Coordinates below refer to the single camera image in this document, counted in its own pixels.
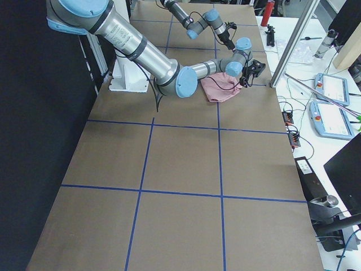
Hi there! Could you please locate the teach pendant tablet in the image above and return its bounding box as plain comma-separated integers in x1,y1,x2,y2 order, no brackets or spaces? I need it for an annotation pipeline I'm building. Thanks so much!
315,73,350,106
309,100,355,140

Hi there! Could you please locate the black box with label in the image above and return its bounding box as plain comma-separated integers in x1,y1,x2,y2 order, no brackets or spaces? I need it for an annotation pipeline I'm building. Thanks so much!
294,156,328,201

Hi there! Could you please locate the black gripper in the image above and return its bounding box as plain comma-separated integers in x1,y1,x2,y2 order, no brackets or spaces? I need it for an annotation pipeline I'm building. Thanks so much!
218,30,235,50
240,66,254,86

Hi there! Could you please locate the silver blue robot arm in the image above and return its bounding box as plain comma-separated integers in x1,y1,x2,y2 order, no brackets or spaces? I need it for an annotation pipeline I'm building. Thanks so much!
46,1,256,98
160,1,237,51

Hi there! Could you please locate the clear drinking bottle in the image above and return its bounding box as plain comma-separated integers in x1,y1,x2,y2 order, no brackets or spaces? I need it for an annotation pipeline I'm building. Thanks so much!
314,29,338,59

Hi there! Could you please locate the black monitor near right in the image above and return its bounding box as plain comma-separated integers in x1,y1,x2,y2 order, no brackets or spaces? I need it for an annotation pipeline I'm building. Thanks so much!
324,134,361,215

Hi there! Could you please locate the clear plastic bag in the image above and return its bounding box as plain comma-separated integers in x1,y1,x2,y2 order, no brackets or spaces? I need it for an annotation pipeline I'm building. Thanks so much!
275,39,314,64

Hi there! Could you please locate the pink printed t-shirt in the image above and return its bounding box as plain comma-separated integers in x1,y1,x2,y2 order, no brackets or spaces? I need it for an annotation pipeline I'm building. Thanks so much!
200,73,242,103

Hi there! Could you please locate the near teach pendant tablet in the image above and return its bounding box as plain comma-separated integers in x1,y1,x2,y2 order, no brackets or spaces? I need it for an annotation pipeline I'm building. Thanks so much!
309,100,355,140

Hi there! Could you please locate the black folded tripod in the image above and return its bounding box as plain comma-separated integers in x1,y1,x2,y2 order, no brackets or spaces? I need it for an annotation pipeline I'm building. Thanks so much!
266,24,275,47

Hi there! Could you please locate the black monitor stand clamp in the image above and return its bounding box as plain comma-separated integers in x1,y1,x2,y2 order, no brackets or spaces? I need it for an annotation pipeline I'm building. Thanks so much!
307,199,360,252

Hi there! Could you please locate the far teach pendant tablet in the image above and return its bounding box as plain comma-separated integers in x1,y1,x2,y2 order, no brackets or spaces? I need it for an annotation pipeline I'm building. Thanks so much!
315,73,350,106

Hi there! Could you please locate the red water bottle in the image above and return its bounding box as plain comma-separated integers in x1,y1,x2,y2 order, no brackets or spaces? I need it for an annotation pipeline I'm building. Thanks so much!
261,0,275,27

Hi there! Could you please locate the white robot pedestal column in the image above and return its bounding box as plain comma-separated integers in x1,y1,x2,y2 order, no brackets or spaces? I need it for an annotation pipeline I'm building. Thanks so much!
108,0,153,93

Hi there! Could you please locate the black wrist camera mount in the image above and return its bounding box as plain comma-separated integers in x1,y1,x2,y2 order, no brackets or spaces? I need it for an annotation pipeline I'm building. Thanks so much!
226,22,237,30
248,59,266,78

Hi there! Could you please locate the aluminium frame post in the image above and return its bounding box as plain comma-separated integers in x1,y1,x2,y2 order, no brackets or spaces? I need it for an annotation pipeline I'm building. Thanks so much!
270,0,320,88

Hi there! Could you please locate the long reacher grabber stick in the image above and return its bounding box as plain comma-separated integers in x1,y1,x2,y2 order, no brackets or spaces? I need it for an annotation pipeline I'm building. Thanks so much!
285,73,361,123

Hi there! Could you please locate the black orange connector strip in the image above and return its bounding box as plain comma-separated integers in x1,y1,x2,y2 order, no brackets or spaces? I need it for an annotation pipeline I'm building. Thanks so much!
281,110,301,150

